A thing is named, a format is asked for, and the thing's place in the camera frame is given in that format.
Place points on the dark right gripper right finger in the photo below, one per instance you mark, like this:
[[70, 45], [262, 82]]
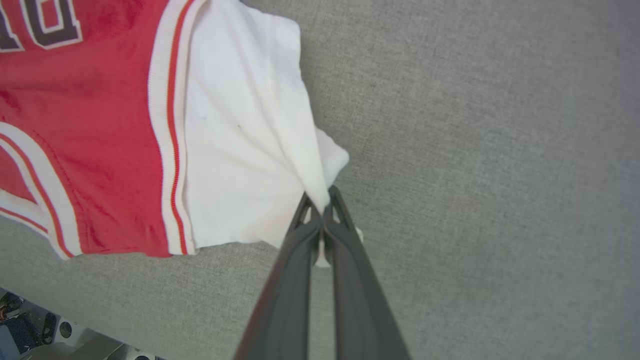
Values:
[[360, 320]]

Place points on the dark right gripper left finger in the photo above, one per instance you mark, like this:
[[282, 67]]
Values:
[[285, 310]]

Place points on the red and white jersey shirt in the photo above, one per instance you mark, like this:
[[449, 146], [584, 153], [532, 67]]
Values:
[[100, 125]]

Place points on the white grey robot base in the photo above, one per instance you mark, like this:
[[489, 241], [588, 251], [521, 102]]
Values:
[[30, 330]]

